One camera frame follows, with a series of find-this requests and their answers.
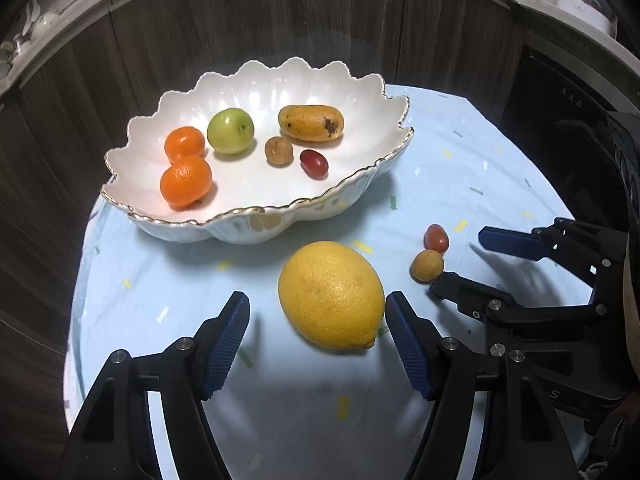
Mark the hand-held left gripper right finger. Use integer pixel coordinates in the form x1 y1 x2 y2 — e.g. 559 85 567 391
384 290 578 480

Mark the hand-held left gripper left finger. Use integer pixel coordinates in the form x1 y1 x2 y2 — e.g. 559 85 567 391
65 290 251 480

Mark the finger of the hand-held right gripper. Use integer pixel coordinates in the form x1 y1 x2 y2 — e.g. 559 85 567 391
477 217 628 287
428 271 609 357

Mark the brown longan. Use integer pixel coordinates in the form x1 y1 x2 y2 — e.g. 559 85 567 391
264 136 295 166
410 249 445 282

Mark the red cherry tomato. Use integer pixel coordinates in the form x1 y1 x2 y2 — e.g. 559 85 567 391
299 149 329 179
424 224 450 255

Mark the large yellow lemon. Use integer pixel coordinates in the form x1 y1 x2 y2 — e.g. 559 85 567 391
277 240 387 352

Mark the white scalloped ceramic bowl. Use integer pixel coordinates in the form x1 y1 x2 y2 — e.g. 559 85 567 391
100 57 416 246

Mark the orange tangerine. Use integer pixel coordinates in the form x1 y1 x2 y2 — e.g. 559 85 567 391
159 155 214 209
164 126 207 163

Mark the green apple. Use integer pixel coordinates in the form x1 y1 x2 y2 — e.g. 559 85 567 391
206 108 255 156

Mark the yellow spotted mango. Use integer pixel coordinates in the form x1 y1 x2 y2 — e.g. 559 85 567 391
278 104 345 142

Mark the light blue confetti tablecloth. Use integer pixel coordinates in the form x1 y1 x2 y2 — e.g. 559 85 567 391
62 84 608 480

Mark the black built-in appliance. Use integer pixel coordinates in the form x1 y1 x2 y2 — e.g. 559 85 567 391
500 30 640 241

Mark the white round pot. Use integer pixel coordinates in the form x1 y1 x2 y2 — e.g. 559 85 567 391
555 0 621 38

